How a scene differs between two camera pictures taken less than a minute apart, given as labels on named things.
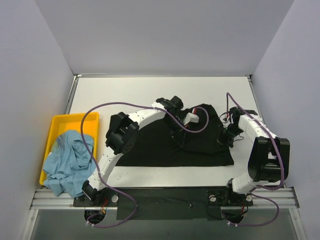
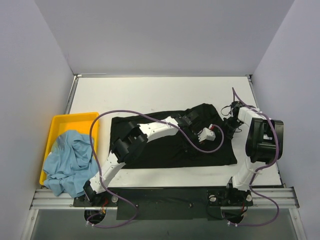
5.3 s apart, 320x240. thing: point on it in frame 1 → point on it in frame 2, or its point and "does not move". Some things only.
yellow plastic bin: (62, 122) does not move
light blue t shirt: (70, 165) does not move
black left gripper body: (178, 127) → (197, 130)
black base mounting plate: (175, 204) does not move
